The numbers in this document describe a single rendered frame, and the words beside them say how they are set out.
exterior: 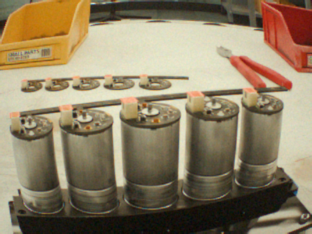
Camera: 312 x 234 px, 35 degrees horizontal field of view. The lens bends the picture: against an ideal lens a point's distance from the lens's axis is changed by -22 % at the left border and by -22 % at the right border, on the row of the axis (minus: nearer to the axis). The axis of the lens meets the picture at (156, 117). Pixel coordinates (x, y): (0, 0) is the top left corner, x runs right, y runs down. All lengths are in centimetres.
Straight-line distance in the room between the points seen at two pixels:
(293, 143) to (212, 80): 14
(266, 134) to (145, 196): 6
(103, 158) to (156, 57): 31
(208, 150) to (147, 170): 3
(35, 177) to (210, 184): 8
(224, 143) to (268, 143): 3
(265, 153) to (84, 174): 9
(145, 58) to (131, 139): 30
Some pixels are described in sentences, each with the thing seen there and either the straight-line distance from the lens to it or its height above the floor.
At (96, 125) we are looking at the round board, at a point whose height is 81.
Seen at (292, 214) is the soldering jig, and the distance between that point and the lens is 27.
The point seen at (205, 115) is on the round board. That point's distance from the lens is 25.
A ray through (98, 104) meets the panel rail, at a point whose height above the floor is 81.
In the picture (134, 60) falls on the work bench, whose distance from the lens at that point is 54.
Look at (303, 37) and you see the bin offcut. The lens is 68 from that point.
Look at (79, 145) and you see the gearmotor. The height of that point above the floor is 81.
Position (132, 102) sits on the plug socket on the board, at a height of 82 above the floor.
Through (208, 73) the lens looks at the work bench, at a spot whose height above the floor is 75.
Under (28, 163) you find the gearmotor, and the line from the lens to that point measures 24.
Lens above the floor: 91
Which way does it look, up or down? 22 degrees down
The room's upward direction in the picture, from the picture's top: straight up
